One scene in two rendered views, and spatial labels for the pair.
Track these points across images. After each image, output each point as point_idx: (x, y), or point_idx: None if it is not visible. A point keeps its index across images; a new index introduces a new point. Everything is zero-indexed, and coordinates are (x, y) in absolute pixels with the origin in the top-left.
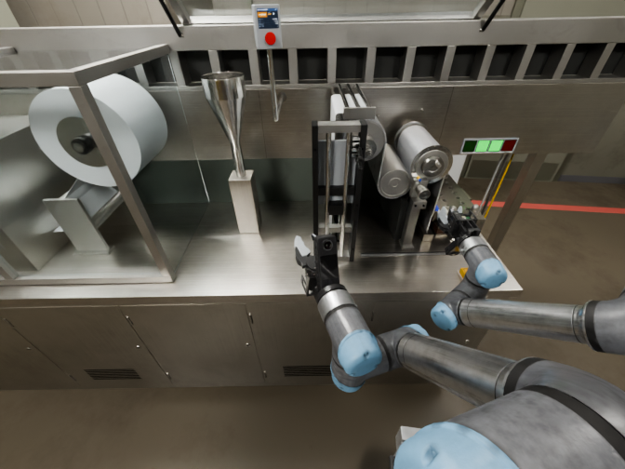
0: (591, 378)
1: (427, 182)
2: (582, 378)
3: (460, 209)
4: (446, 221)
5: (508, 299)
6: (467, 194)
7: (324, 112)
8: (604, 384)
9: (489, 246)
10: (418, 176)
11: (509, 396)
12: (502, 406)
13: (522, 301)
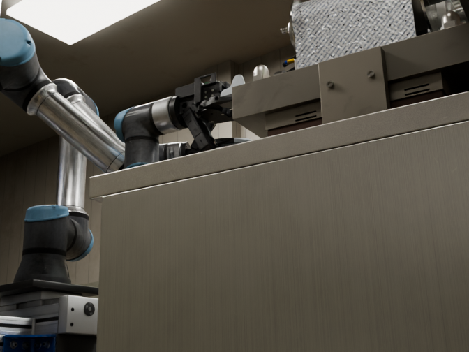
0: (70, 81)
1: (294, 63)
2: (72, 82)
3: (235, 80)
4: None
5: (101, 223)
6: (345, 55)
7: None
8: (68, 79)
9: (207, 151)
10: (294, 59)
11: (84, 93)
12: (85, 93)
13: (89, 119)
